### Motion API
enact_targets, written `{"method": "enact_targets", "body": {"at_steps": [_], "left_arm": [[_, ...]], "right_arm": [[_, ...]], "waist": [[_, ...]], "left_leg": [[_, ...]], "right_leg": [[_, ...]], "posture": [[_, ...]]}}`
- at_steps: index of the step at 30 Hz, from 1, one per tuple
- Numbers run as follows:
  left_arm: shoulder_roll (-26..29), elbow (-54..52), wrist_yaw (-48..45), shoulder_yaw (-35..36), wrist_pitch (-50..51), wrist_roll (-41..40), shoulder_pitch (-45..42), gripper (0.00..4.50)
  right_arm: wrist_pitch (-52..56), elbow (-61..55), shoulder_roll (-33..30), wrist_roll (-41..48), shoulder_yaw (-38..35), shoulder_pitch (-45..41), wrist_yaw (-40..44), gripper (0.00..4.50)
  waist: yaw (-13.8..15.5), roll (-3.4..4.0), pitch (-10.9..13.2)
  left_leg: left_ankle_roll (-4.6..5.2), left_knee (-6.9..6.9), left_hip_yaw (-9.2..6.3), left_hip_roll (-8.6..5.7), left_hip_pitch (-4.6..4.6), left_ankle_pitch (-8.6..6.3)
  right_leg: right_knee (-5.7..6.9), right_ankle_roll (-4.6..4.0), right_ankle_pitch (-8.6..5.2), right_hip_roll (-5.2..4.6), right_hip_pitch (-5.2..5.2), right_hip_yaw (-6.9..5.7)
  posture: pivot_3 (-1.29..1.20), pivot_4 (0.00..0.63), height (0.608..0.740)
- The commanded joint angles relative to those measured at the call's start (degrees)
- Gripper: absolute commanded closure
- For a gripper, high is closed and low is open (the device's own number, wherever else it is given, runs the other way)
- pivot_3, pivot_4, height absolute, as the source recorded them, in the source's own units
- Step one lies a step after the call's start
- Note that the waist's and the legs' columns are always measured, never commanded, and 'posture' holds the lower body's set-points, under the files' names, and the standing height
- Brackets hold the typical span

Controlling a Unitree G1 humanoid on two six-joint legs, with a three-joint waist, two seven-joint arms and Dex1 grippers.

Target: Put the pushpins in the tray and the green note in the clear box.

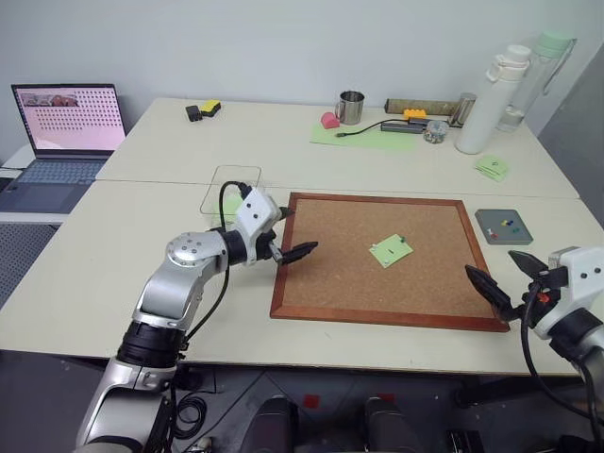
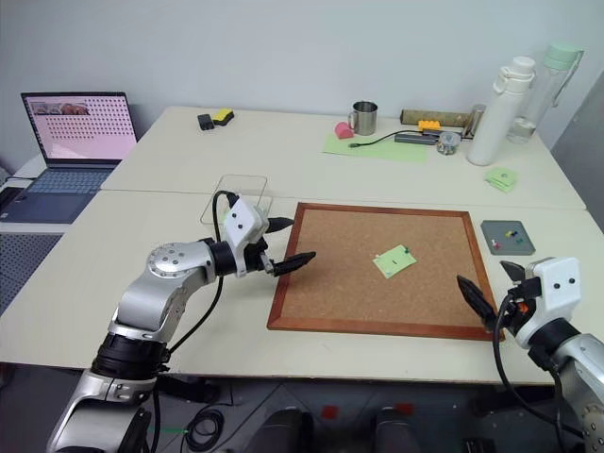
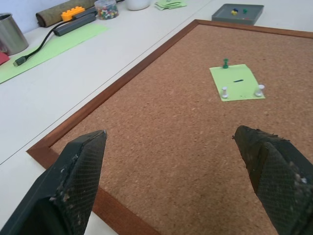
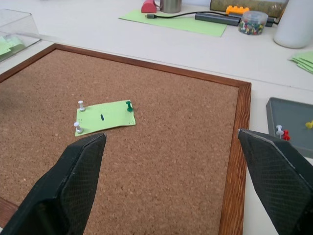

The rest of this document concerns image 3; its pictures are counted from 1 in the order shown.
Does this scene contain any grey usb hub with cable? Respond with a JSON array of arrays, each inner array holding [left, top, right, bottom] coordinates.
[[13, 6, 98, 68]]

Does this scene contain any green paper note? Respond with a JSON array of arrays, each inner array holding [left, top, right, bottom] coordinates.
[[209, 64, 266, 102]]

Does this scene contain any steel cup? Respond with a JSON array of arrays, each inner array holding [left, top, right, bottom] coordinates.
[[0, 13, 29, 56]]

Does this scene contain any large green paper sheet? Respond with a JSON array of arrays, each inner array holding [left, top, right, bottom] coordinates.
[[0, 23, 110, 84]]

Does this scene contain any stack of green notes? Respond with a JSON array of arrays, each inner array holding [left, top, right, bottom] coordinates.
[[154, 0, 188, 11]]

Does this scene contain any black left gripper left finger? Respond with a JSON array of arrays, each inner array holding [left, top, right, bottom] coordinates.
[[0, 129, 108, 235]]

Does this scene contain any grey plastic tray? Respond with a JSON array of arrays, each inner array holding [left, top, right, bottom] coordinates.
[[211, 3, 265, 26]]

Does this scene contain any cork board with wooden frame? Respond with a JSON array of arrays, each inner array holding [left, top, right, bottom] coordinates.
[[26, 19, 313, 235]]

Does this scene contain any white bowl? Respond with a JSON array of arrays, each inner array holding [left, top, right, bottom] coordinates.
[[125, 0, 151, 11]]

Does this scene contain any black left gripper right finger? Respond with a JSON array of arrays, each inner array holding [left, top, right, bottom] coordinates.
[[231, 125, 313, 235]]

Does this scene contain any jar of coloured pins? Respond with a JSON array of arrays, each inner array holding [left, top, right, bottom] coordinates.
[[93, 0, 120, 21]]

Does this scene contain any yellow toy brick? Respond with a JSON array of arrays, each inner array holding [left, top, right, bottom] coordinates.
[[61, 7, 86, 22]]

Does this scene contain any red paper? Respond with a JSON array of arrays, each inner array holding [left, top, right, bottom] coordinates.
[[0, 50, 10, 66]]

